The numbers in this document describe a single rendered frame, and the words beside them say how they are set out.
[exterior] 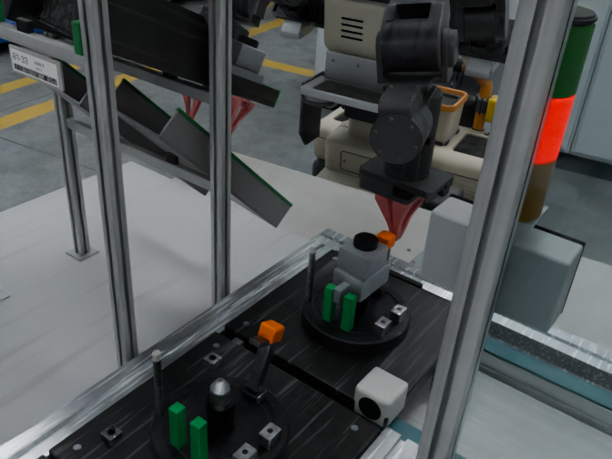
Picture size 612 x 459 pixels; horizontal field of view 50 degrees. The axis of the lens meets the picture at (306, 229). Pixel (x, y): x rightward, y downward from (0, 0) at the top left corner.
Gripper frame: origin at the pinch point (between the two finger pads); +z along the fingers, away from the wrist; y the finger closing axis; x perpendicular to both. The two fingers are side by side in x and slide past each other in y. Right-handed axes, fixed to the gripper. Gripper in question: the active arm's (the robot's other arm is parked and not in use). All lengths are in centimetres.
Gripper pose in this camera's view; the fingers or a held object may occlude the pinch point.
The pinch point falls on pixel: (397, 233)
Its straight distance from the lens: 86.5
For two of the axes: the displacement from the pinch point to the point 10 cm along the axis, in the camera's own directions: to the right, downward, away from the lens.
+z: -0.5, 8.5, 5.2
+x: 6.0, -3.9, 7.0
